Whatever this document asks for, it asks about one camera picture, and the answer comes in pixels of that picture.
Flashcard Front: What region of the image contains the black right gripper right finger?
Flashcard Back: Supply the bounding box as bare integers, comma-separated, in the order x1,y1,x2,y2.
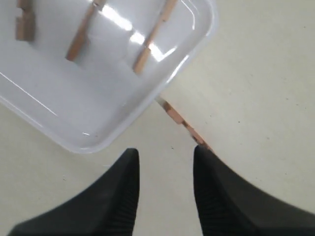
193,146,315,236

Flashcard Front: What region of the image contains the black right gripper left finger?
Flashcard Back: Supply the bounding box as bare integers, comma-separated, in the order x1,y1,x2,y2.
9,148,140,236

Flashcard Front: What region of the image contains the wooden slat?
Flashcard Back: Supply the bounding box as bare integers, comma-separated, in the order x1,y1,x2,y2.
156,96,212,150

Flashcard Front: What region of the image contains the wooden slat vertical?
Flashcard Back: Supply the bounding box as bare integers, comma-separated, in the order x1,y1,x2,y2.
133,0,177,74
65,0,106,61

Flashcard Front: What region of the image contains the wooden slat horizontal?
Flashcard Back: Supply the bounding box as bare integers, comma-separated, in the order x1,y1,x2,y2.
15,0,36,42

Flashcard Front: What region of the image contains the white plastic tray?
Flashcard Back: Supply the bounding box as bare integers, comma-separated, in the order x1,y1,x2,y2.
0,0,218,153

